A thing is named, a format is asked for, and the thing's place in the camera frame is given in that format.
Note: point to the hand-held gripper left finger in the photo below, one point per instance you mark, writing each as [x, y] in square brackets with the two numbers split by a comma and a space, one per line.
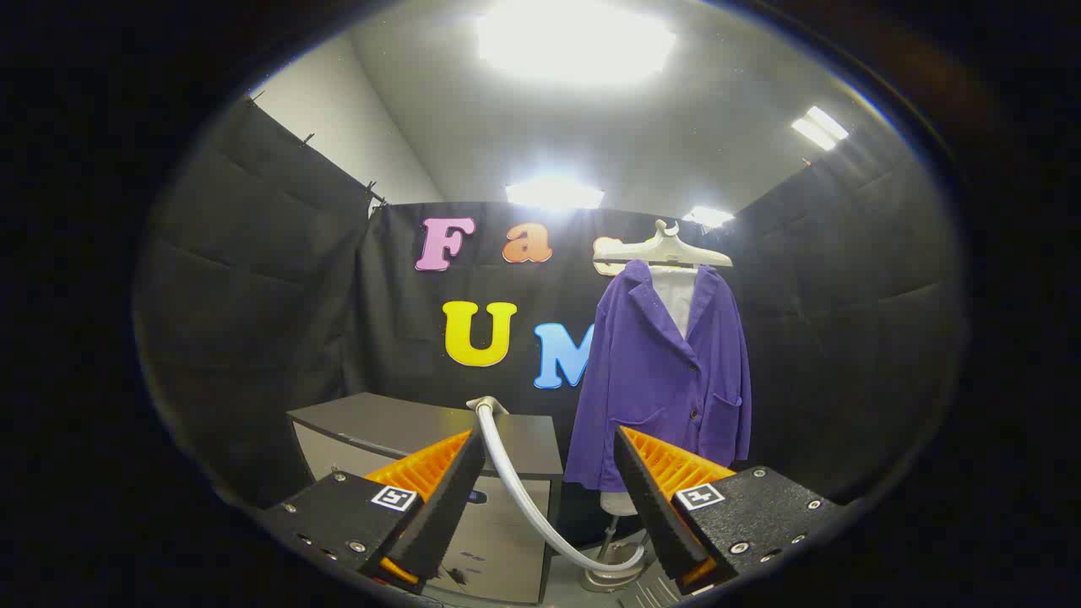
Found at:
[448, 507]

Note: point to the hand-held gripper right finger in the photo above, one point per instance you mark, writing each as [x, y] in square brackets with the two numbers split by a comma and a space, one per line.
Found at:
[650, 507]

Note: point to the garment steamer stand base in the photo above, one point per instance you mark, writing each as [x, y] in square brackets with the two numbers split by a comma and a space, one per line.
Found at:
[601, 581]

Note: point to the white garment backing board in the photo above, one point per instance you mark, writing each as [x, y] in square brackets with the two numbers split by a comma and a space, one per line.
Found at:
[676, 295]

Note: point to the white clothes hanger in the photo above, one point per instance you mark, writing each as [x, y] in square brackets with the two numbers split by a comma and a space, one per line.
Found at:
[667, 249]

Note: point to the grey cabinet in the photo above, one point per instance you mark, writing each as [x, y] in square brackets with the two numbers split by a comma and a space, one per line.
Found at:
[405, 426]

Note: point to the small ceiling light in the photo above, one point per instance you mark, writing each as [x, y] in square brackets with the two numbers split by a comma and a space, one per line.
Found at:
[708, 217]

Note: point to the wide ceiling light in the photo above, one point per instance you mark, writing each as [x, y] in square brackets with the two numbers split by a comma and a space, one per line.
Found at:
[553, 194]

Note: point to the double tube ceiling light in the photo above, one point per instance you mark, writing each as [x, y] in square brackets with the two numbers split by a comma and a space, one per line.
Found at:
[819, 128]

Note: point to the large square ceiling light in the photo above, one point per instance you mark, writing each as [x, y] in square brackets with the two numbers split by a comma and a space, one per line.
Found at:
[574, 38]

